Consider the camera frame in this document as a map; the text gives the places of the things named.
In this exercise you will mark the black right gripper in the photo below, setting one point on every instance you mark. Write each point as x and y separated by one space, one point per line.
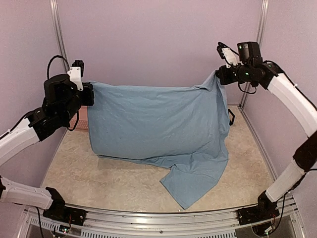
226 79

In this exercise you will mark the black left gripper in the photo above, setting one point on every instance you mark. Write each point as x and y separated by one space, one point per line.
88 100

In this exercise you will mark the light blue printed t-shirt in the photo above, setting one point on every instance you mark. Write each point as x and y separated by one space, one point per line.
182 129

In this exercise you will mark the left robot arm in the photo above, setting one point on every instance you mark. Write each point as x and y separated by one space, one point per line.
63 100

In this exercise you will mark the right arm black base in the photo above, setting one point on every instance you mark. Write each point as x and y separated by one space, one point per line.
265 209

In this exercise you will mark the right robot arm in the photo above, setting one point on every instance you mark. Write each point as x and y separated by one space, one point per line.
278 83

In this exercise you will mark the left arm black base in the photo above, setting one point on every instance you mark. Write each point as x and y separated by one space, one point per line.
58 210

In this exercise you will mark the black display box silver brooch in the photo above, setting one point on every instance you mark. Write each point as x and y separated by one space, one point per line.
231 117

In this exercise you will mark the pink plastic basket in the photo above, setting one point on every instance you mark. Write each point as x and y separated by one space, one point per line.
82 124

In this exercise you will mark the right aluminium frame post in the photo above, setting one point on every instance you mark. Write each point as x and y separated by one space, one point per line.
253 58

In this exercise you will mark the aluminium frame post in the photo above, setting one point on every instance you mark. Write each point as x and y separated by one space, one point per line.
57 28
253 58

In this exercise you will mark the left aluminium frame post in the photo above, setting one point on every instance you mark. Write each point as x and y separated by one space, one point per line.
57 28

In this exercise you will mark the front aluminium rail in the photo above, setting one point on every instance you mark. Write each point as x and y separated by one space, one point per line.
221 223

